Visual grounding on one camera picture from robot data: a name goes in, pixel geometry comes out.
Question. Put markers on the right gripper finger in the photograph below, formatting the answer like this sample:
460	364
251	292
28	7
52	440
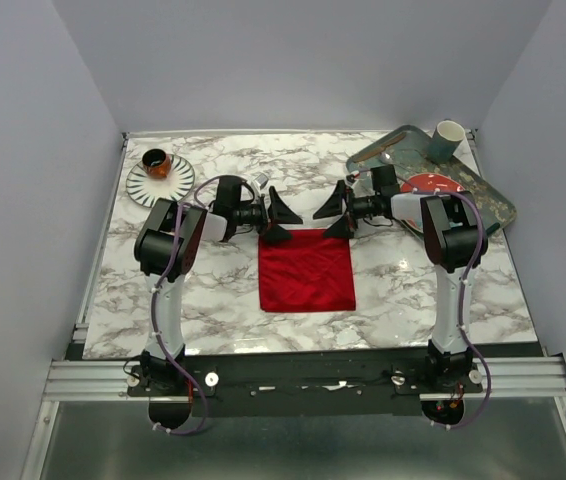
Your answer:
334	205
341	229

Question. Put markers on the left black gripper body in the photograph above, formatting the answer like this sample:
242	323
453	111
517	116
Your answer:
254	215

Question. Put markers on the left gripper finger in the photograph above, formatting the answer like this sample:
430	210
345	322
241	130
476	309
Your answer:
275	234
279	212

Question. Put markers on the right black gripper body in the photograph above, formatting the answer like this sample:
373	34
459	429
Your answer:
362	207

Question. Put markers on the red cloth napkin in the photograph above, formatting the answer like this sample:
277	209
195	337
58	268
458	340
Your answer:
308	273

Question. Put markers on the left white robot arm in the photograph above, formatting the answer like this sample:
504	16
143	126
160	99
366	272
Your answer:
166	249

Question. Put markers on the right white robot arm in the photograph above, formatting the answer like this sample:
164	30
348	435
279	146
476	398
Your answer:
454	240

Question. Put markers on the silver spoon on tray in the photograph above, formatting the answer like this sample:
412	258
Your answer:
385	158

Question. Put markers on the green floral tray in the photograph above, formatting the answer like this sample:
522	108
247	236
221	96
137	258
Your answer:
410	159

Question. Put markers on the red blue patterned plate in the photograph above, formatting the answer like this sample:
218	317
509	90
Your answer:
433	185

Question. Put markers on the brown black teacup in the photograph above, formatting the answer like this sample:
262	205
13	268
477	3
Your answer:
156	163

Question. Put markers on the striped white saucer plate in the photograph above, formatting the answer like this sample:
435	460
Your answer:
145	191

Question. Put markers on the dark green white cup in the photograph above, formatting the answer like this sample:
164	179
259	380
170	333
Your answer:
446	138

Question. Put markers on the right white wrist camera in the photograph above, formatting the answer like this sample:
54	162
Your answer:
352	178

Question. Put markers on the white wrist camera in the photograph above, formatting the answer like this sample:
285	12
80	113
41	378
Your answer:
260	181
352	178

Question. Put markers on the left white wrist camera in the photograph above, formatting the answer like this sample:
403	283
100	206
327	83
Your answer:
260	181

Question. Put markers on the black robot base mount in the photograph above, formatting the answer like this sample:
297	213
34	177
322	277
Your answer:
191	389

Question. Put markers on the aluminium rail frame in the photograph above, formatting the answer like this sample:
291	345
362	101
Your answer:
90	428

